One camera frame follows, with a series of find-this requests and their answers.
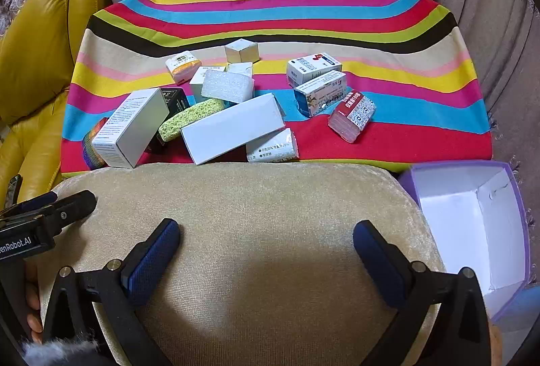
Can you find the green sponge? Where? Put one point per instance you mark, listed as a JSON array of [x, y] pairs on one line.
[[190, 119]]

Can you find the white cube box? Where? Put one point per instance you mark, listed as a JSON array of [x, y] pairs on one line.
[[241, 51]]

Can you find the white box with grey print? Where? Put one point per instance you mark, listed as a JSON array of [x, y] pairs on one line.
[[197, 85]]

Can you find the large white box with text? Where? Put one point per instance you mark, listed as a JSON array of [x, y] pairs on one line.
[[130, 125]]

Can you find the white blue box red dots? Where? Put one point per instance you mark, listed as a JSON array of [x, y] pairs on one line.
[[312, 66]]

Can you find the white packet with text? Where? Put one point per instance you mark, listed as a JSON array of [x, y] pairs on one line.
[[272, 146]]

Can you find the yellow leather sofa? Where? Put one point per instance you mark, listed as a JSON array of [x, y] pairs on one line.
[[38, 53]]

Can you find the person's left hand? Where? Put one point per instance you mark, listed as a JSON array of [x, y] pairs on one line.
[[33, 302]]

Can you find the purple cardboard box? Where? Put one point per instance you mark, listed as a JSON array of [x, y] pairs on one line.
[[455, 214]]

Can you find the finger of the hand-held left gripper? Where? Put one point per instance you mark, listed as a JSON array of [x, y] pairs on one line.
[[38, 201], [71, 207]]

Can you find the striped colourful tablecloth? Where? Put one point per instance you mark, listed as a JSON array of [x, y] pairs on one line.
[[274, 11]]

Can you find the beige seat cushion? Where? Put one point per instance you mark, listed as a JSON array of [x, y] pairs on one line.
[[261, 243]]

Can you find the long plain white box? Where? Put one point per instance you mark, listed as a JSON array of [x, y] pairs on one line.
[[232, 129]]

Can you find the shiny holographic box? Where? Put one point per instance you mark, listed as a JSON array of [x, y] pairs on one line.
[[93, 146]]

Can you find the black box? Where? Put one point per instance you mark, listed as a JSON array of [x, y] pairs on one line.
[[177, 100]]

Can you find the grey fuzzy sleeve cuff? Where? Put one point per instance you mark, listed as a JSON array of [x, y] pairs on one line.
[[55, 351]]

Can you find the white box with orange stripes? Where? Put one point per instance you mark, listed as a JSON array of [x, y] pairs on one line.
[[181, 66]]

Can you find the red and white packet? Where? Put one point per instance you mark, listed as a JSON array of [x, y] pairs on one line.
[[352, 117]]

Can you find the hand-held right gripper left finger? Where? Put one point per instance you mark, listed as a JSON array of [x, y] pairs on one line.
[[154, 254]]

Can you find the white blue box with picture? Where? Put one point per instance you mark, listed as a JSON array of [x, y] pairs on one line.
[[320, 93]]

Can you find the white foam block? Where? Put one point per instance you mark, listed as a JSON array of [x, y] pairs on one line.
[[228, 86]]

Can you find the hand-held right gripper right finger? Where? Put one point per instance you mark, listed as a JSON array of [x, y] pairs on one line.
[[375, 256]]

